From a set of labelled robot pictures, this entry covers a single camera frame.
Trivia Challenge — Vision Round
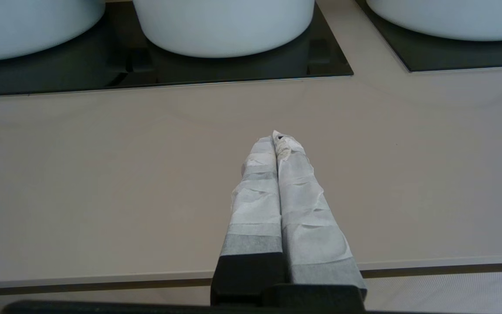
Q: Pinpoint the white pot steel interior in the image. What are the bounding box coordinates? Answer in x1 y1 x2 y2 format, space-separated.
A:
0 0 106 63
366 0 502 42
132 0 316 58

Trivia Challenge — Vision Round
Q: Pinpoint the small black glass hob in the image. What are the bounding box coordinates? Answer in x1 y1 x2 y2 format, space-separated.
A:
356 0 502 73

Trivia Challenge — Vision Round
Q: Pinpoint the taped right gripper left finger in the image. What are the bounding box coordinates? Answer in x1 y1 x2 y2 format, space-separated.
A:
210 136 286 306

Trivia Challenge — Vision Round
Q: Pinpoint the large black glass hob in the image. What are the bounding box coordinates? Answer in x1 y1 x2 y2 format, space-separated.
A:
0 0 354 97

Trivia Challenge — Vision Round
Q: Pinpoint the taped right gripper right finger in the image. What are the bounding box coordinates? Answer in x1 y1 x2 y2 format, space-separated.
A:
273 130 368 301

